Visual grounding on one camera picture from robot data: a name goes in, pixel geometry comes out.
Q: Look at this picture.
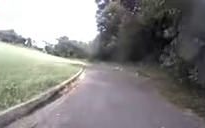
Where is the leaf-strewn grass verge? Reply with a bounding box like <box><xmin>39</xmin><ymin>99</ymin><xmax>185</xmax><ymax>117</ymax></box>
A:
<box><xmin>99</xmin><ymin>61</ymin><xmax>205</xmax><ymax>122</ymax></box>

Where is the wood of dark trees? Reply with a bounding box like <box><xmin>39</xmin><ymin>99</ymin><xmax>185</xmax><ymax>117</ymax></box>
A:
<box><xmin>88</xmin><ymin>0</ymin><xmax>205</xmax><ymax>88</ymax></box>

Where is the grey asphalt path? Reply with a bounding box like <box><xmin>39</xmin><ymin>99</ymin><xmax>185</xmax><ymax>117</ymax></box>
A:
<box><xmin>4</xmin><ymin>62</ymin><xmax>205</xmax><ymax>128</ymax></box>

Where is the row of distant trees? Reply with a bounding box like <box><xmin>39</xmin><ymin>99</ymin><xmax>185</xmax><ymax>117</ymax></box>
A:
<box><xmin>0</xmin><ymin>28</ymin><xmax>91</xmax><ymax>60</ymax></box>

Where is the grass slope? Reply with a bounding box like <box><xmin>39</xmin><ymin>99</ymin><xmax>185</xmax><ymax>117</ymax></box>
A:
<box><xmin>0</xmin><ymin>39</ymin><xmax>88</xmax><ymax>116</ymax></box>

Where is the concrete kerb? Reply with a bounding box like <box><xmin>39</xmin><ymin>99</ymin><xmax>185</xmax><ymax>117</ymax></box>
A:
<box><xmin>0</xmin><ymin>61</ymin><xmax>88</xmax><ymax>128</ymax></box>

